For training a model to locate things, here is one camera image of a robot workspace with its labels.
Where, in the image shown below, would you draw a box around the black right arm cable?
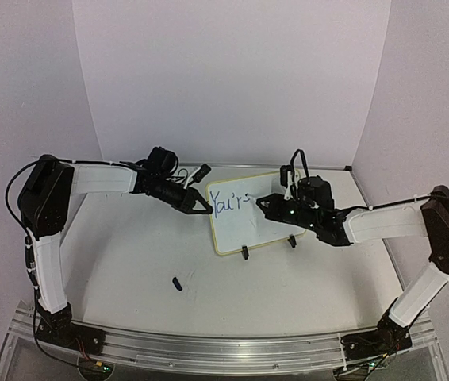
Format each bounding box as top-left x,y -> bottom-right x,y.
366,190 -> 449,267

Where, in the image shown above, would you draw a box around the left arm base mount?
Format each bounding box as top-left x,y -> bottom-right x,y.
36,314 -> 106,355

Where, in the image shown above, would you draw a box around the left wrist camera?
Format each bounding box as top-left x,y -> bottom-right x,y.
177,164 -> 211,188

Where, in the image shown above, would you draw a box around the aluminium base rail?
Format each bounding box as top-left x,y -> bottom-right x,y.
0,304 -> 449,380

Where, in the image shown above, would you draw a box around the black right camera cable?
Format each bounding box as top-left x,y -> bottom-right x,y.
290,148 -> 311,179

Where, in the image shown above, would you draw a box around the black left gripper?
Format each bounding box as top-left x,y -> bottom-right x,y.
148,175 -> 214,214

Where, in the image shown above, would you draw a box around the blue marker cap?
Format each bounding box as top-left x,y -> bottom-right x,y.
172,277 -> 183,291

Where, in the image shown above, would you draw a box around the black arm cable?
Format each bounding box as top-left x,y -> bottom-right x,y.
4,156 -> 138,350
366,190 -> 449,267

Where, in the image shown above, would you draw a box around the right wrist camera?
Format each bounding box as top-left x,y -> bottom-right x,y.
280,165 -> 300,201

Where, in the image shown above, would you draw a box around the black right board stand foot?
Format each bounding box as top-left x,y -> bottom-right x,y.
288,235 -> 297,248

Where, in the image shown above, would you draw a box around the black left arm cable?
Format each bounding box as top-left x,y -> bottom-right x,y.
4,156 -> 138,350

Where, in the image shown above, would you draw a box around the white marker pen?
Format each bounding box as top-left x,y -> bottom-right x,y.
248,195 -> 268,204

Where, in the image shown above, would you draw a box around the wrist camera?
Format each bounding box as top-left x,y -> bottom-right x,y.
280,165 -> 300,201
177,164 -> 211,188

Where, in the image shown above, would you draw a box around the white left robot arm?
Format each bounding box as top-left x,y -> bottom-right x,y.
17,147 -> 213,345

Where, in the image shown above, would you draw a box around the black left board stand foot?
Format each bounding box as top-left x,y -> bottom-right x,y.
241,245 -> 250,260

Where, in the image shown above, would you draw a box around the black board stand foot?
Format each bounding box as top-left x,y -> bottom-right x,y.
241,245 -> 250,260
288,235 -> 297,248

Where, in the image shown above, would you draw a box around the white whiteboard yellow rim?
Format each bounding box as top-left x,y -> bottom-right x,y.
205,172 -> 305,256

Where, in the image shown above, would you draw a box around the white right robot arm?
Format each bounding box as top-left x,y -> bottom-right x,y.
256,175 -> 449,330

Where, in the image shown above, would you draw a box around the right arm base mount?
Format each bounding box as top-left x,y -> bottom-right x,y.
340,319 -> 413,360

